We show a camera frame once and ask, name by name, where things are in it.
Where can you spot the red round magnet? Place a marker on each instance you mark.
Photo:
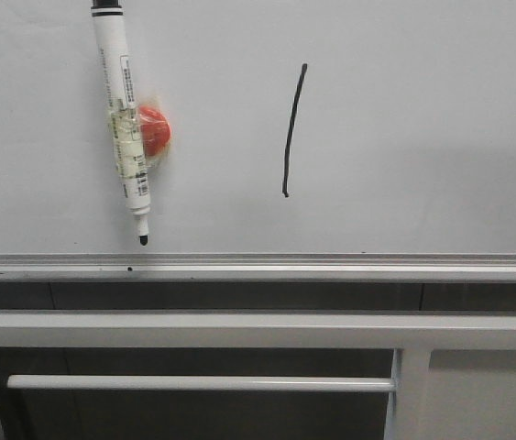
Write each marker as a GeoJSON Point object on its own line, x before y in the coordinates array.
{"type": "Point", "coordinates": [155, 131]}

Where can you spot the white whiteboard marker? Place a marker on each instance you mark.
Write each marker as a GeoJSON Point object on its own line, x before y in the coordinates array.
{"type": "Point", "coordinates": [122, 112]}

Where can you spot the black marker stroke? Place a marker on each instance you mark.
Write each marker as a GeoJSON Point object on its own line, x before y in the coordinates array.
{"type": "Point", "coordinates": [290, 132]}

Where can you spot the white horizontal stand rod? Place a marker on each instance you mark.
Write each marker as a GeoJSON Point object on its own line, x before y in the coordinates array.
{"type": "Point", "coordinates": [198, 383]}

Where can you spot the whiteboard with aluminium frame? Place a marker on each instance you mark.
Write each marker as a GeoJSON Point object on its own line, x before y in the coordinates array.
{"type": "Point", "coordinates": [403, 158]}

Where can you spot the white metal stand frame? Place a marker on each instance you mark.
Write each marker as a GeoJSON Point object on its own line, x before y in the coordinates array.
{"type": "Point", "coordinates": [413, 337]}

